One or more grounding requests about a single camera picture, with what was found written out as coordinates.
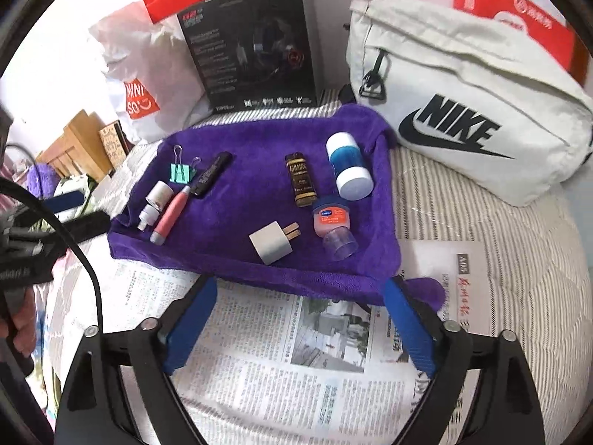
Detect left hand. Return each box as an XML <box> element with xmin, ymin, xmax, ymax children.
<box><xmin>12</xmin><ymin>287</ymin><xmax>37</xmax><ymax>357</ymax></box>

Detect black cable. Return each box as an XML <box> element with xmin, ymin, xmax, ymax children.
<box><xmin>0</xmin><ymin>176</ymin><xmax>105</xmax><ymax>330</ymax></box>

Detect teal binder clip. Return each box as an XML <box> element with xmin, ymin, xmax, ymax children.
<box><xmin>169</xmin><ymin>145</ymin><xmax>201</xmax><ymax>185</ymax></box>

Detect black Hecate headset box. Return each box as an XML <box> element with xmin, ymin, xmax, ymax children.
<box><xmin>177</xmin><ymin>0</ymin><xmax>322</xmax><ymax>113</ymax></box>

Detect white tape roll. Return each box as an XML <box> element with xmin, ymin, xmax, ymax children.
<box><xmin>146</xmin><ymin>181</ymin><xmax>174</xmax><ymax>212</ymax></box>

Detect white Miniso plastic bag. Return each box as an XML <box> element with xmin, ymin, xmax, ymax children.
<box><xmin>89</xmin><ymin>2</ymin><xmax>212</xmax><ymax>144</ymax></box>

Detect white Nike bag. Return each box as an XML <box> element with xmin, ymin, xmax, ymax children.
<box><xmin>346</xmin><ymin>0</ymin><xmax>592</xmax><ymax>206</ymax></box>

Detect newspaper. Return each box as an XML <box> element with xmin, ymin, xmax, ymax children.
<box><xmin>91</xmin><ymin>238</ymin><xmax>493</xmax><ymax>445</ymax></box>

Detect clear plastic cap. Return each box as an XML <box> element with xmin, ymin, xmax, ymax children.
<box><xmin>323</xmin><ymin>226</ymin><xmax>358</xmax><ymax>261</ymax></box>

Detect black rectangular lighter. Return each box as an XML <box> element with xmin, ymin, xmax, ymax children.
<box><xmin>190</xmin><ymin>152</ymin><xmax>233</xmax><ymax>198</ymax></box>

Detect pink utility knife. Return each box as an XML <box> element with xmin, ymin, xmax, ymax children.
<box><xmin>150</xmin><ymin>186</ymin><xmax>191</xmax><ymax>245</ymax></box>

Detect black gold slim box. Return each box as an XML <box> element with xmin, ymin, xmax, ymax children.
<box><xmin>284</xmin><ymin>152</ymin><xmax>318</xmax><ymax>208</ymax></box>

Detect red paper bag right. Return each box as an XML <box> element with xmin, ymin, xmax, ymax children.
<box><xmin>453</xmin><ymin>0</ymin><xmax>589</xmax><ymax>85</ymax></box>

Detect blue and white bottle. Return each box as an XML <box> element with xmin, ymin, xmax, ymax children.
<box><xmin>326</xmin><ymin>132</ymin><xmax>374</xmax><ymax>202</ymax></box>

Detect brown decorated book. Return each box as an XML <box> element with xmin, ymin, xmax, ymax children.
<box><xmin>99</xmin><ymin>119</ymin><xmax>134</xmax><ymax>169</ymax></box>

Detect white charger plug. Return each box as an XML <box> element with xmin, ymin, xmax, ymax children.
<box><xmin>249</xmin><ymin>221</ymin><xmax>301</xmax><ymax>265</ymax></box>

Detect wooden bed headboard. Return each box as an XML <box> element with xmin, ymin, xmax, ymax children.
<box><xmin>36</xmin><ymin>111</ymin><xmax>113</xmax><ymax>182</ymax></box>

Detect purple plush toy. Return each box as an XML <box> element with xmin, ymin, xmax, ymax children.
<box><xmin>26</xmin><ymin>163</ymin><xmax>61</xmax><ymax>199</ymax></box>

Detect purple towel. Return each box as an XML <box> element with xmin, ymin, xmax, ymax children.
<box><xmin>106</xmin><ymin>101</ymin><xmax>447</xmax><ymax>311</ymax></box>

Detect pink Vaseline jar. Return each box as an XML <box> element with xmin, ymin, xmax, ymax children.
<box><xmin>312</xmin><ymin>196</ymin><xmax>351</xmax><ymax>238</ymax></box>

